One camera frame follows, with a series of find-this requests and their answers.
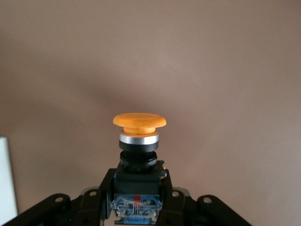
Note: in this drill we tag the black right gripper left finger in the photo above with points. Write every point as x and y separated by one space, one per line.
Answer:
94 207

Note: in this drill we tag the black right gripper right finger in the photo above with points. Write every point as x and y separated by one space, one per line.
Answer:
172 207

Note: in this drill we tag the orange mushroom push button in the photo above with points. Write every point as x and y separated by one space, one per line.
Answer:
138 141

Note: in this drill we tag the white three-drawer cabinet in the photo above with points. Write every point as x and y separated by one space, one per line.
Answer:
7 176

